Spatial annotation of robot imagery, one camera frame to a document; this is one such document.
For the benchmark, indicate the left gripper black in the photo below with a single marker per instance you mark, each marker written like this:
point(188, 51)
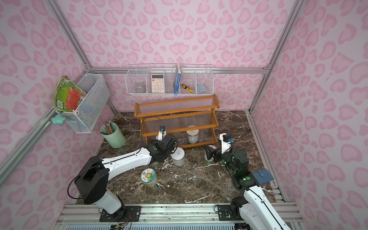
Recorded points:
point(169, 145)

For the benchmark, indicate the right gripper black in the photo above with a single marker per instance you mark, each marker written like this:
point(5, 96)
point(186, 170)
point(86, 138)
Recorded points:
point(212, 153)

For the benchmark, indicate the white lid grey jar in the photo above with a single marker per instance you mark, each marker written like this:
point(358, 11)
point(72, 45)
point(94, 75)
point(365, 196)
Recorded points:
point(178, 157)

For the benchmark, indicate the sunflower lid yellow jar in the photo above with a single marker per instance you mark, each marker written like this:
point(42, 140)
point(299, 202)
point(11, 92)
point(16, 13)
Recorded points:
point(149, 178)

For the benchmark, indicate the green label seed jar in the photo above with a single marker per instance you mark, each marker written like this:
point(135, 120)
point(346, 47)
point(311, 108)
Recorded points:
point(208, 153)

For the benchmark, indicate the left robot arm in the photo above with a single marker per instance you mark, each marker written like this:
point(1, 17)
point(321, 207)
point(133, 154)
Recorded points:
point(91, 182)

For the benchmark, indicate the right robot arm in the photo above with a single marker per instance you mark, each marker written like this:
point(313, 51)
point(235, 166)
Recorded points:
point(252, 206)

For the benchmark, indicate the wooden three-tier shelf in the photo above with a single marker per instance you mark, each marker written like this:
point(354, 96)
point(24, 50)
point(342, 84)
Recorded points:
point(179, 116)

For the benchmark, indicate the blue wallet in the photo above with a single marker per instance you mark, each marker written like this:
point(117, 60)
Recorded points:
point(263, 176)

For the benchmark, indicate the mint green pencil cup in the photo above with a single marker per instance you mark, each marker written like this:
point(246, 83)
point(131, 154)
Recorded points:
point(117, 139)

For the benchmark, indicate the yellow utility knife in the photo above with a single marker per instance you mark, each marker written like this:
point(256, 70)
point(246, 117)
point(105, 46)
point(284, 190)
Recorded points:
point(187, 88)

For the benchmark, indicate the coloured pencils bundle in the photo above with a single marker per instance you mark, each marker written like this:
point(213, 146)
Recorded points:
point(108, 127)

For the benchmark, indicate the clear cup in basket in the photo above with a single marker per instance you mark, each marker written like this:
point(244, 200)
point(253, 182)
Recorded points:
point(140, 88)

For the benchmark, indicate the pink calculator in basket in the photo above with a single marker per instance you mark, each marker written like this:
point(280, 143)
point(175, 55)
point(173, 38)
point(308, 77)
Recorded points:
point(157, 84)

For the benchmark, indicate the grey blue cup in basket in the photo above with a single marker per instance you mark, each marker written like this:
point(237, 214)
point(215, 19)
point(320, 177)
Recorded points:
point(201, 88)

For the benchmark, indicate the blue book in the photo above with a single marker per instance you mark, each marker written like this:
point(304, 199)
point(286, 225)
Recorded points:
point(177, 78)

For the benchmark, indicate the white mesh side basket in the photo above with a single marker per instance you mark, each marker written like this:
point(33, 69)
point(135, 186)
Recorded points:
point(84, 118)

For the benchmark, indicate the green snack bag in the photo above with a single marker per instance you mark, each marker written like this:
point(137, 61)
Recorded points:
point(68, 95)

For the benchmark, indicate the mint star hook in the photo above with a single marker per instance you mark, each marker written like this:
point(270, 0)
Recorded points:
point(58, 119)

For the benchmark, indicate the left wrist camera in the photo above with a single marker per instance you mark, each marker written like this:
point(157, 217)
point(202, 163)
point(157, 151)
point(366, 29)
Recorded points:
point(161, 133)

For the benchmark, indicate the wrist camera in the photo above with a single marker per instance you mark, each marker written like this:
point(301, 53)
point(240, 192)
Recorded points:
point(161, 133)
point(226, 142)

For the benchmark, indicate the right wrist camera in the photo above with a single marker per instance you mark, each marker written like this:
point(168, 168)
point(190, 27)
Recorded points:
point(226, 142)

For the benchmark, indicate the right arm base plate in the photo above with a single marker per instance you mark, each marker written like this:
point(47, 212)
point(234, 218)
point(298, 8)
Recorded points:
point(225, 213)

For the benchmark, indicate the white wire wall basket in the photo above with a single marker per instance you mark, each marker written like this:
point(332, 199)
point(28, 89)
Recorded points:
point(192, 75)

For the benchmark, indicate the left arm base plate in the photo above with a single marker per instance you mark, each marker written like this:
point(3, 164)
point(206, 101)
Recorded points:
point(125, 213)

